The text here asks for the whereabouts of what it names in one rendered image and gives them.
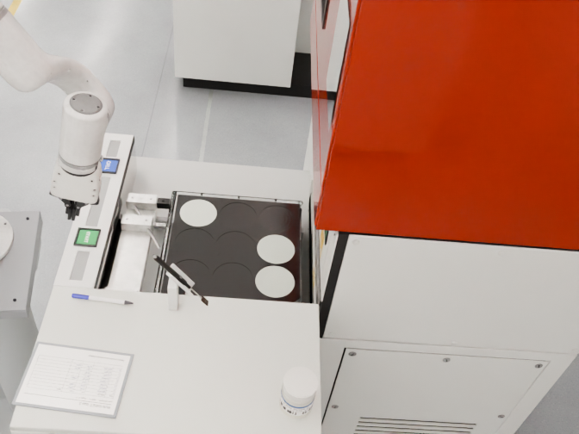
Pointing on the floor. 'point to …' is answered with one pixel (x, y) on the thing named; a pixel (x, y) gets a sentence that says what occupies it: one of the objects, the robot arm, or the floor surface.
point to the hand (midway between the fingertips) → (72, 210)
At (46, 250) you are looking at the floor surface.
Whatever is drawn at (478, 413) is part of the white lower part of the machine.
